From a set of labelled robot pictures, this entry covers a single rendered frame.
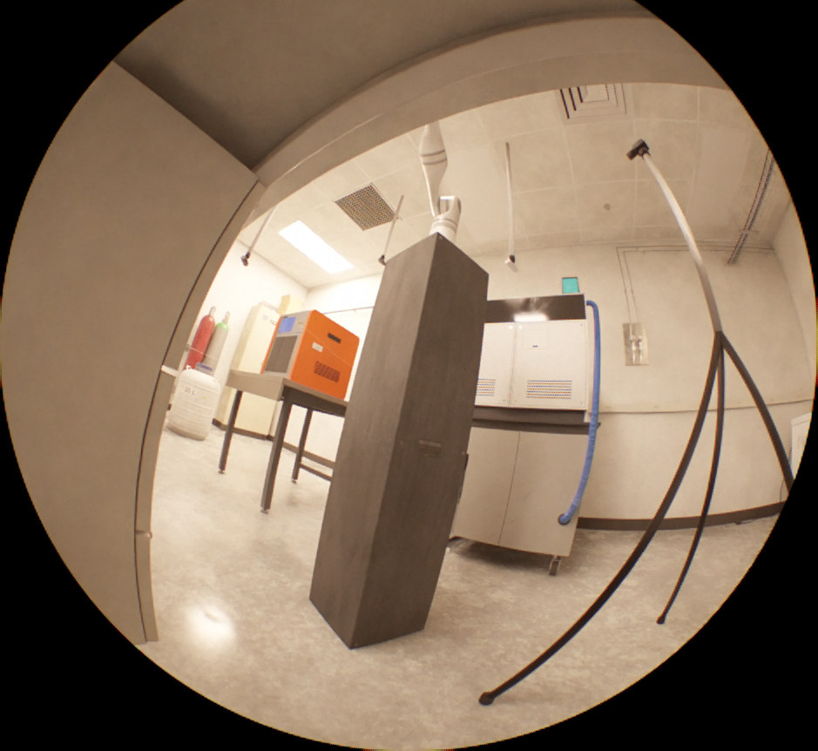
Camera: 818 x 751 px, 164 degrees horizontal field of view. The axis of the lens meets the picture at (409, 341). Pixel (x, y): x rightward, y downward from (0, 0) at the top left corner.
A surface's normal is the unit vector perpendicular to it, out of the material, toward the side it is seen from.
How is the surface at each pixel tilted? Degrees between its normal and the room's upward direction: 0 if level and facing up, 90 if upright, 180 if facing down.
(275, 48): 180
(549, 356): 90
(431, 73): 180
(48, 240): 90
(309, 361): 90
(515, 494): 90
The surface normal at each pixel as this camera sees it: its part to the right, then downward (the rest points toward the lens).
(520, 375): -0.51, -0.39
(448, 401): 0.64, -0.14
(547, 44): -0.19, 0.92
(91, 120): 0.84, -0.02
